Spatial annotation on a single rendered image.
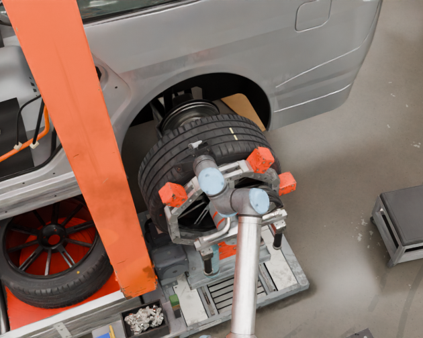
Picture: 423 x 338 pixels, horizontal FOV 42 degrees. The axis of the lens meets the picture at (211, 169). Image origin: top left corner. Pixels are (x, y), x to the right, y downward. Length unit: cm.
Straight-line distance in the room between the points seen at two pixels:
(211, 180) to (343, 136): 208
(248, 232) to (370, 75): 264
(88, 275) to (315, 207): 152
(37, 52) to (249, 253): 101
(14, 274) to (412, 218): 215
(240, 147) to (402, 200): 126
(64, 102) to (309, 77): 149
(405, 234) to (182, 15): 174
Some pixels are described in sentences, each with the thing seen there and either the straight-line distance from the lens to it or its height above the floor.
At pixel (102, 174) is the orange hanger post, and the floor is 154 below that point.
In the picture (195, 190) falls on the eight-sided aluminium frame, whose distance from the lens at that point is 230.
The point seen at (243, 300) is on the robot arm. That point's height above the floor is 118.
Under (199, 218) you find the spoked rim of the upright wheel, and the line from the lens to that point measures 273.
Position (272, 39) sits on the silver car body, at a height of 140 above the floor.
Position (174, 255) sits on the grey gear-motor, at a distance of 294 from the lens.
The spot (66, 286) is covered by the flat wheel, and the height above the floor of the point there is 50.
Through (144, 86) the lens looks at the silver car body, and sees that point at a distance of 237.
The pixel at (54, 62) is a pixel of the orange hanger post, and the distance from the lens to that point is 149.
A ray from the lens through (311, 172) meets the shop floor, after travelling 374.
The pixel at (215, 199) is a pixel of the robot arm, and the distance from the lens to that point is 206.
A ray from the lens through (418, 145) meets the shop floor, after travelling 404.
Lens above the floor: 302
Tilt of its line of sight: 54 degrees down
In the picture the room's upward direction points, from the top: 4 degrees counter-clockwise
